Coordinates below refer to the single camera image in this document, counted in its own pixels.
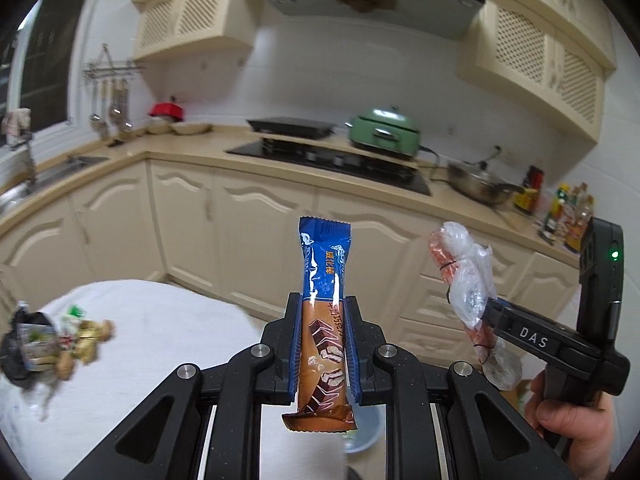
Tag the steel double sink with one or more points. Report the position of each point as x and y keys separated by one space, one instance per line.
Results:
x=55 y=170

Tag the shallow beige bowl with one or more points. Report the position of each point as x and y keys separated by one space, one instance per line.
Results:
x=191 y=129

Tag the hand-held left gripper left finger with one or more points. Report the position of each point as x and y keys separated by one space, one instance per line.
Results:
x=295 y=345

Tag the green electric pot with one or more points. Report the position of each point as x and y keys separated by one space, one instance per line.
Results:
x=385 y=132

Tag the blue brown wafer wrapper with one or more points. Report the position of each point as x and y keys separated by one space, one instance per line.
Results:
x=322 y=270

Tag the clear plastic bag red contents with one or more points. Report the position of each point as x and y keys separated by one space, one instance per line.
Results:
x=462 y=280

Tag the dark sauce bottle red cap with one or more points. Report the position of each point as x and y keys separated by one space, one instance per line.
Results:
x=530 y=195

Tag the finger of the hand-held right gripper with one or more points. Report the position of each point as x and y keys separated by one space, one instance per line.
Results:
x=495 y=316

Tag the grey trash bin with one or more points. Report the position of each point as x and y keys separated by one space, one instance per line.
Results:
x=362 y=435

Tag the wall utensil rack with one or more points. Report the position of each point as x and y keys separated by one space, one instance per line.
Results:
x=112 y=67

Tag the cream base cabinets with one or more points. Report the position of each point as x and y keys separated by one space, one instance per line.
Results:
x=200 y=230

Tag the green yellow label bottle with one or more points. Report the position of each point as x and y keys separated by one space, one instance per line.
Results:
x=556 y=215

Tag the cream lattice door cabinet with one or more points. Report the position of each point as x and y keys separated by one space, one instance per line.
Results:
x=540 y=55
x=200 y=15

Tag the hanging steel spatula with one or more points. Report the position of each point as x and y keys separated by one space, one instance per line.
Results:
x=104 y=132

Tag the black plastic bag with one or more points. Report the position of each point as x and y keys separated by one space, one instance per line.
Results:
x=12 y=360

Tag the black induction cooker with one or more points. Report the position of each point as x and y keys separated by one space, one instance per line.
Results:
x=290 y=127

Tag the round table white cloth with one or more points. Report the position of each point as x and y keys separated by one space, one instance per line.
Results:
x=150 y=340

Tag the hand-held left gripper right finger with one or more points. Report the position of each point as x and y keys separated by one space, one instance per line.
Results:
x=352 y=350

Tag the steel faucet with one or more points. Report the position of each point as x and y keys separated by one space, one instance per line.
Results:
x=27 y=160

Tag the hanging steel ladle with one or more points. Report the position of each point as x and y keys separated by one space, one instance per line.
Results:
x=125 y=125
x=95 y=120

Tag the person's right hand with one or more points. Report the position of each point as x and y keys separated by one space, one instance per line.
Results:
x=580 y=425

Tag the dark window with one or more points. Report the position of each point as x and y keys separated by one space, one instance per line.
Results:
x=55 y=60

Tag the green white small packet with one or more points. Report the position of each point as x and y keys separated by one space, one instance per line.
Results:
x=70 y=316

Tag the steel wok with lid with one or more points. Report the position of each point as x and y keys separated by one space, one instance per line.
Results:
x=475 y=182

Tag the printed foil packet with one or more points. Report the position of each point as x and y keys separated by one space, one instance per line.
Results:
x=36 y=342

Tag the black gas hob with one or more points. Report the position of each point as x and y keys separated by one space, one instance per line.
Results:
x=300 y=160

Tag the gold wrapped candies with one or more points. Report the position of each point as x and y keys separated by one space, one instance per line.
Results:
x=90 y=340

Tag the hanging steel skimmer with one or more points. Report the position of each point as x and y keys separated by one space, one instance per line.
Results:
x=116 y=116

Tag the pink white cloth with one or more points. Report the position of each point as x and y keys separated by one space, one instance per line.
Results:
x=16 y=122

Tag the red lidded bowl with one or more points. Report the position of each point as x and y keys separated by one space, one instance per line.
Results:
x=167 y=110

